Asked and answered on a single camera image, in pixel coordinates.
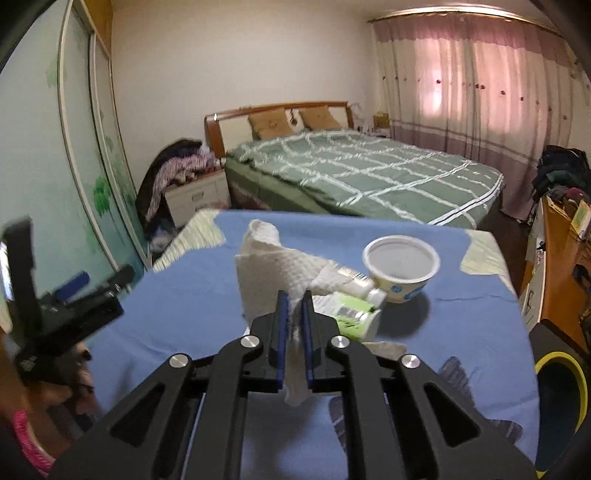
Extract wooden desk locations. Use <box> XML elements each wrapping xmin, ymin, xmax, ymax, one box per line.
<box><xmin>519</xmin><ymin>194</ymin><xmax>591</xmax><ymax>352</ymax></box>

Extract white plastic bowl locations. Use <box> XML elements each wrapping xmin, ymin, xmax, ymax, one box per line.
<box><xmin>362</xmin><ymin>235</ymin><xmax>440</xmax><ymax>304</ymax></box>

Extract white nightstand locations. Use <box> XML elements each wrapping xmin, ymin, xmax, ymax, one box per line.
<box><xmin>164</xmin><ymin>168</ymin><xmax>232</xmax><ymax>228</ymax></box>

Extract plastic bags on floor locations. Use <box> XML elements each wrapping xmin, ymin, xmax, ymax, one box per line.
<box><xmin>148</xmin><ymin>217</ymin><xmax>178</xmax><ymax>254</ymax></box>

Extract person's left hand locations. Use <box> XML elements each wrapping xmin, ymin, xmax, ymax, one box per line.
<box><xmin>18</xmin><ymin>344</ymin><xmax>100</xmax><ymax>430</ymax></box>

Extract pile of clothes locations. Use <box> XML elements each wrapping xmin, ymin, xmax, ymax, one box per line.
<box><xmin>136</xmin><ymin>138</ymin><xmax>227</xmax><ymax>227</ymax></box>

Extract dark clothes pile on chair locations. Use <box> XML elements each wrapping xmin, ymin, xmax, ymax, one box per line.
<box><xmin>531</xmin><ymin>145</ymin><xmax>591</xmax><ymax>201</ymax></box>

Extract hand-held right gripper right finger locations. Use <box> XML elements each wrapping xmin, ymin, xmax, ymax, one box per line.
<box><xmin>301</xmin><ymin>290</ymin><xmax>536</xmax><ymax>480</ymax></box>

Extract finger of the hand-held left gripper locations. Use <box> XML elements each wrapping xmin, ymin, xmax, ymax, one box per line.
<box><xmin>50</xmin><ymin>271</ymin><xmax>92</xmax><ymax>303</ymax></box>
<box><xmin>69</xmin><ymin>265</ymin><xmax>136</xmax><ymax>305</ymax></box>

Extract yellow rimmed trash bin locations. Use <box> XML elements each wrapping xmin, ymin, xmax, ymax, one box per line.
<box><xmin>529</xmin><ymin>318</ymin><xmax>591</xmax><ymax>480</ymax></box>

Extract crumpled white tissue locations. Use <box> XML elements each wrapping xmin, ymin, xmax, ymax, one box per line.
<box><xmin>360</xmin><ymin>340</ymin><xmax>409</xmax><ymax>361</ymax></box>

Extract wooden bed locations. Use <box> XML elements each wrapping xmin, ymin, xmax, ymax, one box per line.
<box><xmin>204</xmin><ymin>100</ymin><xmax>506</xmax><ymax>227</ymax></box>

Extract brown pillow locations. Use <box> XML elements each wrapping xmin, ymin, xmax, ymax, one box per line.
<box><xmin>298</xmin><ymin>106</ymin><xmax>343</xmax><ymax>131</ymax></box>
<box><xmin>248</xmin><ymin>110</ymin><xmax>296</xmax><ymax>140</ymax></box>

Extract white paper towel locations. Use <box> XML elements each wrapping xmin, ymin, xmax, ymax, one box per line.
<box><xmin>235</xmin><ymin>219</ymin><xmax>345</xmax><ymax>407</ymax></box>

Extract green book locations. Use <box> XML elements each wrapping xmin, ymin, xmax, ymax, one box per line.
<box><xmin>570</xmin><ymin>200</ymin><xmax>591</xmax><ymax>238</ymax></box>

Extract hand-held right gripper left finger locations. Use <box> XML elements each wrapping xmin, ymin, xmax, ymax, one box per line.
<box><xmin>48</xmin><ymin>290</ymin><xmax>291</xmax><ymax>480</ymax></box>

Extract green glass wardrobe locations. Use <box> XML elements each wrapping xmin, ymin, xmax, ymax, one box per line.
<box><xmin>0</xmin><ymin>0</ymin><xmax>153</xmax><ymax>296</ymax></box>

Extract small green carton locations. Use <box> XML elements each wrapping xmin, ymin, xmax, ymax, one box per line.
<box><xmin>314</xmin><ymin>291</ymin><xmax>383</xmax><ymax>344</ymax></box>

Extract blue tablecloth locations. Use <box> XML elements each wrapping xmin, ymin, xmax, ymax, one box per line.
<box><xmin>85</xmin><ymin>210</ymin><xmax>541</xmax><ymax>480</ymax></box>

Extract curtain rod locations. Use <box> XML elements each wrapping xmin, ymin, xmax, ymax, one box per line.
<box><xmin>367</xmin><ymin>11</ymin><xmax>564</xmax><ymax>38</ymax></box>

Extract green checked duvet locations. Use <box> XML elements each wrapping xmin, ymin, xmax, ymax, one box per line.
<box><xmin>225</xmin><ymin>129</ymin><xmax>505</xmax><ymax>226</ymax></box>

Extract small white tube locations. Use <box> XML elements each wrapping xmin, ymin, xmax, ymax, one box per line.
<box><xmin>339</xmin><ymin>272</ymin><xmax>386</xmax><ymax>303</ymax></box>

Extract pink curtain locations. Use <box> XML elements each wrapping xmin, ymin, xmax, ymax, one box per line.
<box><xmin>372</xmin><ymin>16</ymin><xmax>587</xmax><ymax>222</ymax></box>

